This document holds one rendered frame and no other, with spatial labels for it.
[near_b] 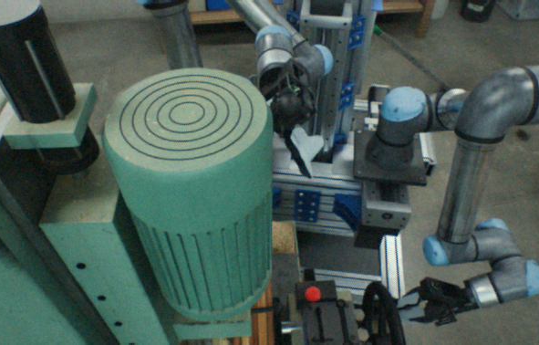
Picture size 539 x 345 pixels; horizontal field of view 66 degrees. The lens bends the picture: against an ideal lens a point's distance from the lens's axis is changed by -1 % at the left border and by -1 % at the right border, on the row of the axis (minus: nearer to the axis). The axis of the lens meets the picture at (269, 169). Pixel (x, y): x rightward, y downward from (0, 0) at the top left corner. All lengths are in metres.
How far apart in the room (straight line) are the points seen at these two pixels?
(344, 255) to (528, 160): 1.47
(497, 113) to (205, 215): 0.63
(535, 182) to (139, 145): 2.56
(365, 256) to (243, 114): 1.50
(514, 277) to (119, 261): 0.88
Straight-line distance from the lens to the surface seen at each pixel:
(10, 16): 0.41
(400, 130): 1.27
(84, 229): 0.49
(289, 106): 0.60
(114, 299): 0.63
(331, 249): 1.88
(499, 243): 1.15
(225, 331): 0.81
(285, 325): 0.89
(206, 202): 0.41
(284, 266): 1.02
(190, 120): 0.43
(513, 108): 0.91
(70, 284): 0.60
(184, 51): 1.10
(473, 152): 0.94
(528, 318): 2.25
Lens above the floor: 1.78
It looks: 47 degrees down
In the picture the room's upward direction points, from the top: straight up
